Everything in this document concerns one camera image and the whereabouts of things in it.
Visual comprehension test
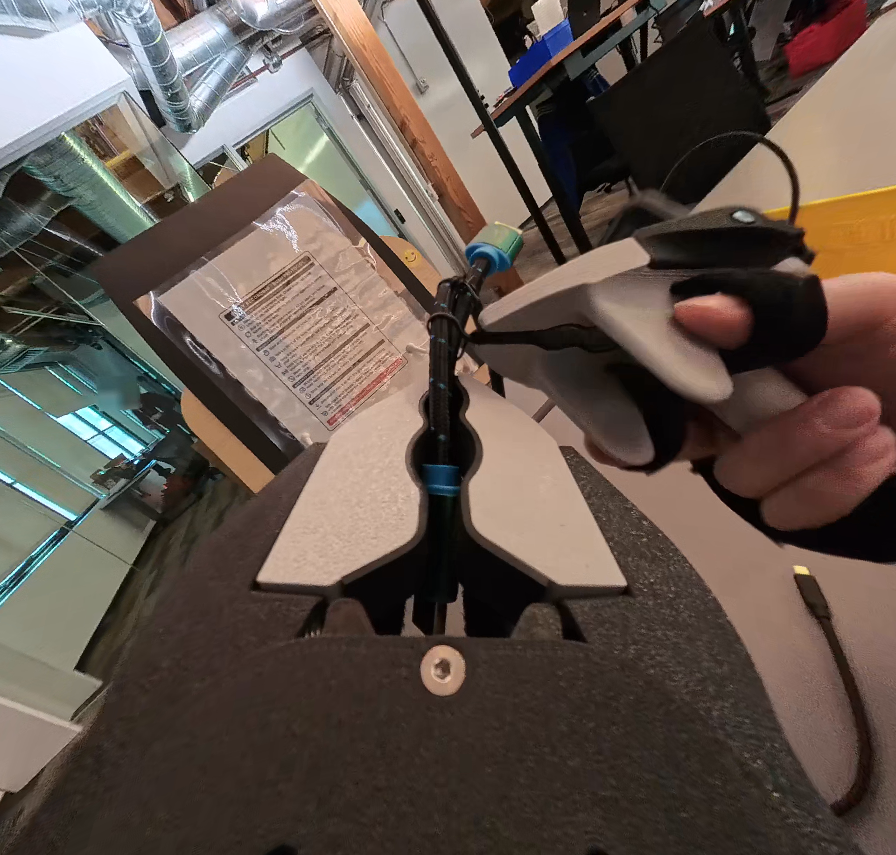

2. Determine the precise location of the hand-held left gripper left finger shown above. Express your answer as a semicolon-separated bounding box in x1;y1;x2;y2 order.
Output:
255;389;429;593

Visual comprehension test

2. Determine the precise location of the wooden table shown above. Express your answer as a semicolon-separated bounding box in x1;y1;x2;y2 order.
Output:
470;0;683;254

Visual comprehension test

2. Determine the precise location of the instruction board with plastic cover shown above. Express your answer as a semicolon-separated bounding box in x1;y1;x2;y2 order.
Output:
87;155;491;492

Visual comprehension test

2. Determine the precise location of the black braided hdmi cable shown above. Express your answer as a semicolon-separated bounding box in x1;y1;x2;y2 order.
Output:
661;132;801;226
413;221;525;635

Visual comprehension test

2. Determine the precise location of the yellow plastic bin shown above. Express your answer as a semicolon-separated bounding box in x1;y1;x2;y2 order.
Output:
763;186;896;282

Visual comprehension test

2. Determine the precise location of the person's right hand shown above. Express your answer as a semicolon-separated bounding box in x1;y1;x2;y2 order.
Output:
672;271;896;533

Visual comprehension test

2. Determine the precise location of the office chair with blue jacket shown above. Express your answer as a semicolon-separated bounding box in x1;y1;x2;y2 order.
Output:
535;71;631;198

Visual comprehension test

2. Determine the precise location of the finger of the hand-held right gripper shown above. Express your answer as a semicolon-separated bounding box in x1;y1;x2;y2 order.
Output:
482;340;692;467
478;238;653;338

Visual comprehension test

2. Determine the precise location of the black office chair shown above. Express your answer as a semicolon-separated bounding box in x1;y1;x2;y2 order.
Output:
588;22;771;205

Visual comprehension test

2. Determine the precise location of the blue bin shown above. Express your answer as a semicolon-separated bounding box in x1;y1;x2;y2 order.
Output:
509;18;574;87

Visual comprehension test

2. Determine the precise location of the red bin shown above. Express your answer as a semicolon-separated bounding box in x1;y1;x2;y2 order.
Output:
784;0;869;79

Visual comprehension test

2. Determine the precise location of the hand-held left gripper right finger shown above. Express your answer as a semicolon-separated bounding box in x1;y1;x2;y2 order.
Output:
455;379;629;598

